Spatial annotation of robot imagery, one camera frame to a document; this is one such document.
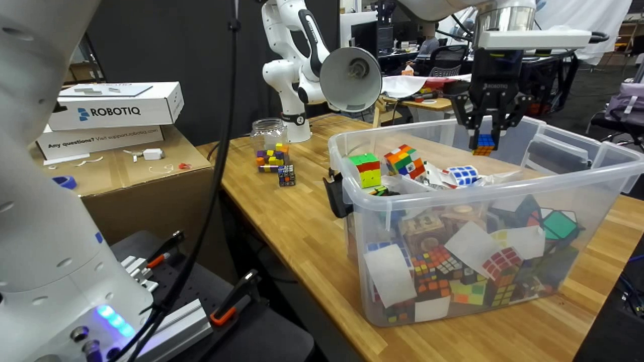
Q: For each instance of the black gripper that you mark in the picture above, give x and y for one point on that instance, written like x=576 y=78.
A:
x=498 y=73

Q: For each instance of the small blue yellow Rubik's cube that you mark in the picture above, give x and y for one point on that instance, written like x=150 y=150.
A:
x=485 y=141

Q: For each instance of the white blue Rubik's cube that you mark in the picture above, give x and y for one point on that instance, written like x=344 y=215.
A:
x=464 y=175

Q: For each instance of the red white puzzle cube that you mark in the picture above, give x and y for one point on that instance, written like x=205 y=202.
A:
x=417 y=169

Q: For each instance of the rainbow striped puzzle cube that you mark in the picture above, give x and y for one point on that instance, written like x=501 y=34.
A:
x=399 y=159

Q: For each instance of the green topped Rubik's cube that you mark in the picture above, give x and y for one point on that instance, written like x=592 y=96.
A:
x=365 y=172

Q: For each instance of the red faced Rubik's cube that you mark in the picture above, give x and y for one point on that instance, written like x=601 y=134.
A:
x=501 y=261

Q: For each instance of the green orange Rubik's cube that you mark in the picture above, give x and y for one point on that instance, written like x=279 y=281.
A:
x=469 y=292

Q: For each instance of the blue silver puzzle cube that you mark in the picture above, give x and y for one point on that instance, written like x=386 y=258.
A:
x=286 y=175

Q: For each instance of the large brown cardboard box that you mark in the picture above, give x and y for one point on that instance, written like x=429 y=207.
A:
x=153 y=202

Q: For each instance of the white Robotiq box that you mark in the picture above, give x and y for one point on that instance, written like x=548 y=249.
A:
x=121 y=106

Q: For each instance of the flat white box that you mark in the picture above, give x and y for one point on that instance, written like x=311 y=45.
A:
x=102 y=141

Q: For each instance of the wooden background table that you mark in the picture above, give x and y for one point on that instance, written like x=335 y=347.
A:
x=436 y=103

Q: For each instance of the seated person dark hair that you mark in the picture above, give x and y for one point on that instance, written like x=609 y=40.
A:
x=429 y=39

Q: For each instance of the clear plastic storage bin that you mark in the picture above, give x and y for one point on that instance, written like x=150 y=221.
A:
x=604 y=174

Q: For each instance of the green black puzzle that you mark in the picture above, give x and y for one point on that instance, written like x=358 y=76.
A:
x=561 y=224

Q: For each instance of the white cloth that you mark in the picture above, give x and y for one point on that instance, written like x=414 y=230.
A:
x=591 y=20

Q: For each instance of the lilac bag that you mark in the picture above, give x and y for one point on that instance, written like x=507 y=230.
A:
x=626 y=100

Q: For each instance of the black computer monitor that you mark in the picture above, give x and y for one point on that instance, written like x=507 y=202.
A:
x=376 y=37

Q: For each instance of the clear glass jar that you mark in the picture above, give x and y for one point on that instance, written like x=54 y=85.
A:
x=268 y=131

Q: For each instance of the small red part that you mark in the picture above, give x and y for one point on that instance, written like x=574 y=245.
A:
x=183 y=165

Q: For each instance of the black orange bar clamp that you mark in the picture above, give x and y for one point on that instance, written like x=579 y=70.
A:
x=235 y=293
x=166 y=245

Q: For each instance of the small white plastic part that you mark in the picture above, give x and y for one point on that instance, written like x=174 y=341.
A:
x=152 y=154

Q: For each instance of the long aluminium extrusion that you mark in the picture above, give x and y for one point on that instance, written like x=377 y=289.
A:
x=183 y=329

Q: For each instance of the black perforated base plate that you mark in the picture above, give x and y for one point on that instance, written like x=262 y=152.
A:
x=268 y=335

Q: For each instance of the short aluminium extrusion bracket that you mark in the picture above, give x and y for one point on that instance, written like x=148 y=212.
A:
x=134 y=266

